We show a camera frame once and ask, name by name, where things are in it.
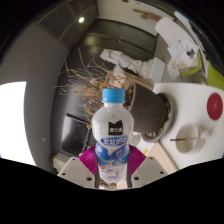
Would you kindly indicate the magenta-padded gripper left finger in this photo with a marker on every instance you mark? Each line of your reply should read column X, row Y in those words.
column 78, row 170

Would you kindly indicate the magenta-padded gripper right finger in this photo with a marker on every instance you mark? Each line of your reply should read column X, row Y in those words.
column 146, row 170

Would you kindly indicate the blue-capped white drink bottle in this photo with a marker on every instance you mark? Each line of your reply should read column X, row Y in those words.
column 112, row 133

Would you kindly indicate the small yellow marker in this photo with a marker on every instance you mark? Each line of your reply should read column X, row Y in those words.
column 145, row 152

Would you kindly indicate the stirring stick in mug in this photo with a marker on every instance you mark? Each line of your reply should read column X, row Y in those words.
column 183, row 138

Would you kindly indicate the white mug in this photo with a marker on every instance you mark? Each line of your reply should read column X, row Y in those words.
column 190, row 140

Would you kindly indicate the grey plant saucer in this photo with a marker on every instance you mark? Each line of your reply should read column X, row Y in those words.
column 170, row 116

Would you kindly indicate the dried plant in grey pot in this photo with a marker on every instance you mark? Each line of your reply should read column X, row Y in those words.
column 148, row 111

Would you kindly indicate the cardboard box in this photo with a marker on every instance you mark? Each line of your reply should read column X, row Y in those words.
column 128, row 80

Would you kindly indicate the flat round red coaster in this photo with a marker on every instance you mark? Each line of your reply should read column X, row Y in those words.
column 215, row 106

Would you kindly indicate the green seat cushion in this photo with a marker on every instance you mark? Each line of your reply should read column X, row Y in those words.
column 216, row 78
column 193, row 70

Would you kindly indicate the stack of papers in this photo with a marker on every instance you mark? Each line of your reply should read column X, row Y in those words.
column 181, row 50

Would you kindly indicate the dark double door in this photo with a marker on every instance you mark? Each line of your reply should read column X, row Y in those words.
column 126, row 36

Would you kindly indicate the white chair with papers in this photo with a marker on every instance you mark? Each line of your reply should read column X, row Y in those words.
column 170, row 31

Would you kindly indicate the round ceiling spotlight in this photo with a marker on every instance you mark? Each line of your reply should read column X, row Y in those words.
column 81, row 19

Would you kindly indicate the wooden figure sculpture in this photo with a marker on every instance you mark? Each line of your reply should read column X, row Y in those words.
column 146, row 15

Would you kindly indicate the black wall screen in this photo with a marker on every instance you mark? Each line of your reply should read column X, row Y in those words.
column 73, row 135

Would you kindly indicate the white pedestal block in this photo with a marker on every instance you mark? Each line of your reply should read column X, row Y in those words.
column 155, row 71

